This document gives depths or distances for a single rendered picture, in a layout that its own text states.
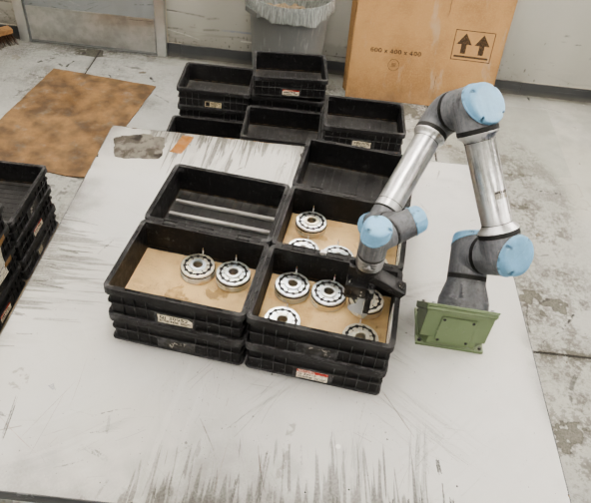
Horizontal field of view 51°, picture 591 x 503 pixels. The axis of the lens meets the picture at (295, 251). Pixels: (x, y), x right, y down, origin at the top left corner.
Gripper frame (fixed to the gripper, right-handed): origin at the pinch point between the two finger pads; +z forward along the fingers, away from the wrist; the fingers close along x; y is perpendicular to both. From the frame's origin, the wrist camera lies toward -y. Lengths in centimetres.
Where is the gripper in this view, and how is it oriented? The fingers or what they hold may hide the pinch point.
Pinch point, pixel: (365, 309)
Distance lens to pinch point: 182.3
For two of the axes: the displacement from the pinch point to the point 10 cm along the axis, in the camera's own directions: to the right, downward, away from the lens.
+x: -2.0, 7.4, -6.5
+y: -9.8, -1.9, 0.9
